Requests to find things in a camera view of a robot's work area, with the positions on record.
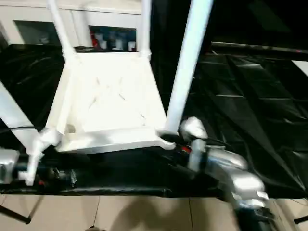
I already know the white plastic table top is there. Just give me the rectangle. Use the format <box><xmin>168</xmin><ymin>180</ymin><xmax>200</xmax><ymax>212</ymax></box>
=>
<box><xmin>45</xmin><ymin>51</ymin><xmax>176</xmax><ymax>154</ymax></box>

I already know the white plastic table leg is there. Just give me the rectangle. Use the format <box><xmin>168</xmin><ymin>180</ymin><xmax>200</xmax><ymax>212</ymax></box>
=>
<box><xmin>0</xmin><ymin>80</ymin><xmax>61</xmax><ymax>154</ymax></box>
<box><xmin>166</xmin><ymin>0</ymin><xmax>215</xmax><ymax>135</ymax></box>
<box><xmin>47</xmin><ymin>0</ymin><xmax>79</xmax><ymax>63</ymax></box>
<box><xmin>141</xmin><ymin>0</ymin><xmax>153</xmax><ymax>57</ymax></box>

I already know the black mat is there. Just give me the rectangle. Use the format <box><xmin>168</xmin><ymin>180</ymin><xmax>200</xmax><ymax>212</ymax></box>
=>
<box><xmin>0</xmin><ymin>42</ymin><xmax>308</xmax><ymax>199</ymax></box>

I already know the white cabinet with glass doors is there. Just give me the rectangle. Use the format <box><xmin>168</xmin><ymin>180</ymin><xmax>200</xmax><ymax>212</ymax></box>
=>
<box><xmin>0</xmin><ymin>0</ymin><xmax>144</xmax><ymax>52</ymax></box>

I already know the white paper sheet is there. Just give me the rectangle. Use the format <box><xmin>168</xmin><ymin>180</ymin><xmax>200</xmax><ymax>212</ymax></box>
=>
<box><xmin>292</xmin><ymin>60</ymin><xmax>308</xmax><ymax>74</ymax></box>

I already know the black backdrop cloth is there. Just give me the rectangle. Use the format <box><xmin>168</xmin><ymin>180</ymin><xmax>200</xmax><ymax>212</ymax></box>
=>
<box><xmin>150</xmin><ymin>0</ymin><xmax>308</xmax><ymax>52</ymax></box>

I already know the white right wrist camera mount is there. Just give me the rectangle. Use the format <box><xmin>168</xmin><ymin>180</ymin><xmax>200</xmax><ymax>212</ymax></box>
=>
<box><xmin>180</xmin><ymin>116</ymin><xmax>209</xmax><ymax>173</ymax></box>

